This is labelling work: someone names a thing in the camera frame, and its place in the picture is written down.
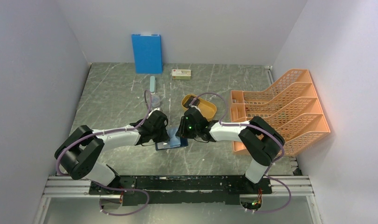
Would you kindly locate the orange plastic file organizer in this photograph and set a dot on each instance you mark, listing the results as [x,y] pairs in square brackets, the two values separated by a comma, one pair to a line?
[290,105]

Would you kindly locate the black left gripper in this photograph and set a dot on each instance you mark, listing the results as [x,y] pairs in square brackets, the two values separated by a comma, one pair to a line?
[164,136]

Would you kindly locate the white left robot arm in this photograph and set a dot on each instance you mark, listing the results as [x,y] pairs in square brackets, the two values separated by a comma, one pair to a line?
[79,153]

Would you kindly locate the blue upright folder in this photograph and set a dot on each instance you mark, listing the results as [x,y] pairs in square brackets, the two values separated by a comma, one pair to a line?
[147,51]

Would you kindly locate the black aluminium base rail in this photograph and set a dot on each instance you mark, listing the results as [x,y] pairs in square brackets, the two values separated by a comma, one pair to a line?
[227,189]

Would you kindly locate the light blue stapler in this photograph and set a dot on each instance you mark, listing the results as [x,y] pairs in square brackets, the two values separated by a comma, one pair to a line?
[152,84]

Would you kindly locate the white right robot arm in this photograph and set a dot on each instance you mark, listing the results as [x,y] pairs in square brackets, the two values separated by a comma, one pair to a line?
[259,138]

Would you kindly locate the yellow oval tray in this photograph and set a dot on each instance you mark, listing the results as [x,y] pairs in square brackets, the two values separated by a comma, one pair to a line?
[207,109]

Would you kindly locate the navy blue card holder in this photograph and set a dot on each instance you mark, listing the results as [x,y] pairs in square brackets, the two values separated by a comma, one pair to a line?
[173,142]

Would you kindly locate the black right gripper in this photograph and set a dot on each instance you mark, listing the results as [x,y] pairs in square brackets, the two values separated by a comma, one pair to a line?
[182,131]

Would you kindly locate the green and white small box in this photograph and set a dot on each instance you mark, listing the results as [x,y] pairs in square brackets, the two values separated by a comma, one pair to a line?
[181,74]

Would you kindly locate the black VIP card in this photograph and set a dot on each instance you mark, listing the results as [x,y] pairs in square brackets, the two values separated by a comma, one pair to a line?
[193,101]

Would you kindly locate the clear jar of paper clips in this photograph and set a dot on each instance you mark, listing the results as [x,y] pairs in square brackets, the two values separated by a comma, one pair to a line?
[155,101]

